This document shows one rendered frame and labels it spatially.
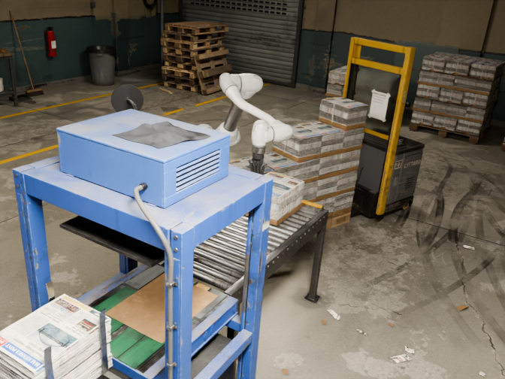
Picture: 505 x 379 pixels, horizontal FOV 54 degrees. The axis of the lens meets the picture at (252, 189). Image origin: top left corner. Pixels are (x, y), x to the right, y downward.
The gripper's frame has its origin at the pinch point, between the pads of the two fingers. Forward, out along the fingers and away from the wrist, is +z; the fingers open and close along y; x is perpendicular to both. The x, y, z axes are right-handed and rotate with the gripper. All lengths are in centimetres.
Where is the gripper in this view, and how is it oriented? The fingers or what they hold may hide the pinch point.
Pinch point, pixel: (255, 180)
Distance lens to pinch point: 331.6
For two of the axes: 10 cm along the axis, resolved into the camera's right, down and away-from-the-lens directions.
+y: -8.5, -2.6, 4.6
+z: -0.7, 9.1, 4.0
